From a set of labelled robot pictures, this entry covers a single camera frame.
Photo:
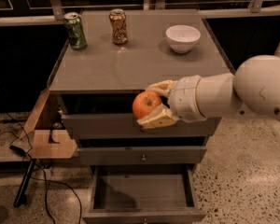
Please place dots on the grey middle drawer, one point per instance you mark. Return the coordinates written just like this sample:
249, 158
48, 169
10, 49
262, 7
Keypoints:
134, 151

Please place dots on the grey drawer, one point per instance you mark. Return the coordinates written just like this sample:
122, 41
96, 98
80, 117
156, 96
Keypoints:
143, 194
109, 115
134, 151

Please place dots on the grey bottom drawer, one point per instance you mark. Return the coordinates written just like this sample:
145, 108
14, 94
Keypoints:
143, 194

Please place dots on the grey drawer cabinet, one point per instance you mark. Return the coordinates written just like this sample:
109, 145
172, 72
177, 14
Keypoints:
103, 67

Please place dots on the open cardboard box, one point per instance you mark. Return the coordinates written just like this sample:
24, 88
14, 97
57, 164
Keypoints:
48, 142

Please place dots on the gold soda can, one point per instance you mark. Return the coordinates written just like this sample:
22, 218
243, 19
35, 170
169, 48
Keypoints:
117, 19

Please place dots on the grey top drawer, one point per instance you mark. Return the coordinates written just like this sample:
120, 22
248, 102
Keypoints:
109, 115

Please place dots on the orange fruit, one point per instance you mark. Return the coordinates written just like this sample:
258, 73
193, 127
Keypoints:
145, 102

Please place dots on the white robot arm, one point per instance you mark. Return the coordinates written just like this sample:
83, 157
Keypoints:
252, 91

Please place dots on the green soda can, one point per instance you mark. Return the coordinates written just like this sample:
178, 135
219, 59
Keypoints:
73, 24

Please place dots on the black flat bar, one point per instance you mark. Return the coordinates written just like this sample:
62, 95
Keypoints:
21, 194

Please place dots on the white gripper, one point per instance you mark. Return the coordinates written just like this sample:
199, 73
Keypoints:
187, 99

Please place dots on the white ceramic bowl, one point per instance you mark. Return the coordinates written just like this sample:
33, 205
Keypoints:
182, 38

